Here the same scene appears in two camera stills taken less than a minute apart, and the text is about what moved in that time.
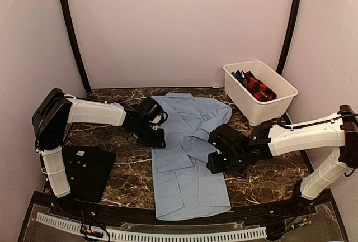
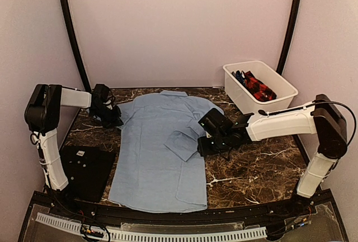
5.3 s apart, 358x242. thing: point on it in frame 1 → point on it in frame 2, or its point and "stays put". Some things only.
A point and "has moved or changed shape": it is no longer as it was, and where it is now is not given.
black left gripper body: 146,137 → 108,117
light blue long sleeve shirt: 183,185 has moved or changed shape
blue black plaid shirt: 238,76 stays put
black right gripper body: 233,160 → 218,145
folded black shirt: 87,168 stays put
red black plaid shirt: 260,91 stays put
